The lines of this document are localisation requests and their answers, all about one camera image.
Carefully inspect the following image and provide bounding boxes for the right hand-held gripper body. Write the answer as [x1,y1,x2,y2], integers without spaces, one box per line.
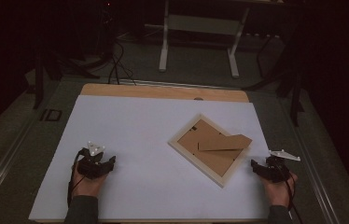
[260,148,301,184]

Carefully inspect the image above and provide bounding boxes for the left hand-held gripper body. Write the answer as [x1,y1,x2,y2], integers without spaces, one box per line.
[77,140,111,180]

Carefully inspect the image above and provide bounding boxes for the wooden picture frame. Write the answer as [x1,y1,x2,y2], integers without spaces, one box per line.
[167,113,253,189]

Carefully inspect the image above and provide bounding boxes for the person's left hand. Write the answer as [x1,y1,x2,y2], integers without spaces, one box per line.
[70,161,109,199]

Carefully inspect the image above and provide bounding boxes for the person's right hand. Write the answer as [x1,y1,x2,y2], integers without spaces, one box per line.
[259,172,299,208]

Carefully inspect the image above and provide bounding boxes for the white table mat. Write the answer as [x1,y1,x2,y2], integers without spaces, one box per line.
[28,94,292,222]

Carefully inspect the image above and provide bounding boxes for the black floor plate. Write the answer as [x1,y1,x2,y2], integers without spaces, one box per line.
[39,108,63,122]

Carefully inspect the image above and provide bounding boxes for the black metal stand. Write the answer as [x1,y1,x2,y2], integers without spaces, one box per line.
[241,29,307,128]
[32,46,102,110]

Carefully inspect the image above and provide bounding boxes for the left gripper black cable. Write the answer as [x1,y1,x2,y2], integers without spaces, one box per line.
[66,149,86,207]

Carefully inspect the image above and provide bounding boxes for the metal floor rail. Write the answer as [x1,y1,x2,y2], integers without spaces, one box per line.
[0,116,40,216]
[278,96,342,224]

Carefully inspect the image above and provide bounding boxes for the black floor cables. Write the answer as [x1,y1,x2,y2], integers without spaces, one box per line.
[106,39,138,87]

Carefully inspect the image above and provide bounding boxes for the white metal desk frame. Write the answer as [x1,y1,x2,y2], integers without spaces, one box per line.
[158,0,251,78]

